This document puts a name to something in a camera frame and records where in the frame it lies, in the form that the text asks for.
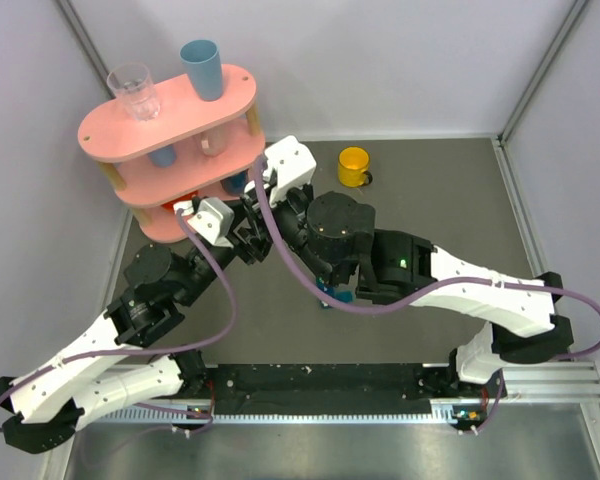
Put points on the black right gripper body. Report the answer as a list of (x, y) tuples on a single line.
[(257, 218)]

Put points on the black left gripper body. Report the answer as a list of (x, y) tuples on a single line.
[(242, 247)]

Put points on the teal pill organizer box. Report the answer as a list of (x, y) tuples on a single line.
[(344, 296)]

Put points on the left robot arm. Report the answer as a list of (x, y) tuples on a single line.
[(115, 362)]

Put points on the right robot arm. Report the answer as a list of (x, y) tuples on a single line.
[(331, 245)]

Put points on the dark blue faceted cup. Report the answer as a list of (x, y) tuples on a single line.
[(234, 185)]

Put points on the orange plastic bowl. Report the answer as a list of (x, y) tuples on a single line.
[(172, 204)]

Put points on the pink three-tier wooden shelf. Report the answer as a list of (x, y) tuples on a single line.
[(120, 145)]

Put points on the small light blue cup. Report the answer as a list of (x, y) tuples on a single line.
[(163, 157)]

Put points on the yellow mug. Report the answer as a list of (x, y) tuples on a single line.
[(354, 167)]

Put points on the light blue plastic tumbler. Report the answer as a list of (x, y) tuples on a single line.
[(202, 63)]

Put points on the clear drinking glass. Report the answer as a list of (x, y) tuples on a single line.
[(132, 85)]

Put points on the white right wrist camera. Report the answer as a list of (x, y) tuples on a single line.
[(289, 164)]

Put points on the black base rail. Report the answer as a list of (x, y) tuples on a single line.
[(327, 389)]

